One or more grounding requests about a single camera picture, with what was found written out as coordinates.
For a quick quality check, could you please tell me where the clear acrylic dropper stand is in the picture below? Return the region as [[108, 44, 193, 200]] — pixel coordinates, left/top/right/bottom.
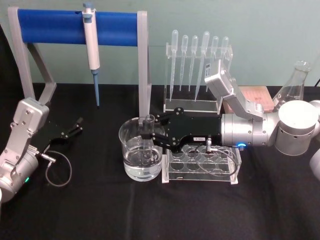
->
[[163, 41, 233, 113]]

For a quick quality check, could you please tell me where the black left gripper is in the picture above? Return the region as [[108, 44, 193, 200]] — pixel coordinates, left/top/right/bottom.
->
[[35, 116, 84, 154]]

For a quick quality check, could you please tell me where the clear plastic dropper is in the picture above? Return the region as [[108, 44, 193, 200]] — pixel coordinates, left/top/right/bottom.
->
[[168, 29, 179, 103], [205, 35, 219, 93], [178, 34, 189, 92], [194, 30, 211, 104], [221, 36, 232, 71], [187, 34, 199, 93]]

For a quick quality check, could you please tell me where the black table cloth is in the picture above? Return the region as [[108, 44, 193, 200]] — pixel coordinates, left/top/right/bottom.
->
[[0, 82, 320, 240]]

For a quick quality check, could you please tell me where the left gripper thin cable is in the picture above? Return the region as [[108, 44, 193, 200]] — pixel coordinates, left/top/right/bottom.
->
[[32, 147, 73, 187]]

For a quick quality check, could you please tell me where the white and blue pipette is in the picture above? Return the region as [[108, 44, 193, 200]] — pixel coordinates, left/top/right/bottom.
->
[[82, 1, 101, 109]]

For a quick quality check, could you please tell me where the clear glass beaker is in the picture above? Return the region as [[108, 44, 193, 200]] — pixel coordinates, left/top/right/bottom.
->
[[117, 116, 167, 183]]

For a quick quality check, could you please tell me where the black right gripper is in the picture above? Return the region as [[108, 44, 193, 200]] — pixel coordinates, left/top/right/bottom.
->
[[140, 107, 223, 154]]

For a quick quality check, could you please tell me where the clear glass conical flask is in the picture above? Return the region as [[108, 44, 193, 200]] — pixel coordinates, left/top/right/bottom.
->
[[271, 60, 312, 112]]

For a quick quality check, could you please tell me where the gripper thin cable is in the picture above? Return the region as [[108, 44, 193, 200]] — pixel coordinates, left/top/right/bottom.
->
[[32, 147, 73, 187], [194, 137, 238, 181]]

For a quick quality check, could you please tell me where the right gripper thin cable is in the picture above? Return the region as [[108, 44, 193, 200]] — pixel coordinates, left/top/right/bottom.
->
[[194, 137, 238, 181]]

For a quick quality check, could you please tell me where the clear glass test tube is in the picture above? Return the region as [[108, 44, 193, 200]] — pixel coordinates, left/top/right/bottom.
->
[[143, 114, 158, 165]]

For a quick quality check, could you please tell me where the clear acrylic test tube rack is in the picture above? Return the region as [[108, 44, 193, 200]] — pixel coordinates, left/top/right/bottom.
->
[[161, 143, 243, 186]]

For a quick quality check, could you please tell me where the grey stand with blue bar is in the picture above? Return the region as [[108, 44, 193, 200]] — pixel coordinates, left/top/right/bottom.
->
[[7, 6, 153, 119]]

